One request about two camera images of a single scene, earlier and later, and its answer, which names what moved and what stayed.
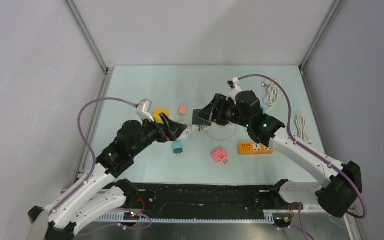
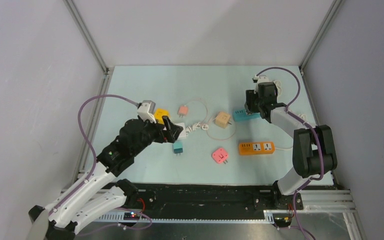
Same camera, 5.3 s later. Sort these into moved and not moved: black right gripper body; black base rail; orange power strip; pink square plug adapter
Moved: black right gripper body
Not moved: orange power strip; black base rail; pink square plug adapter
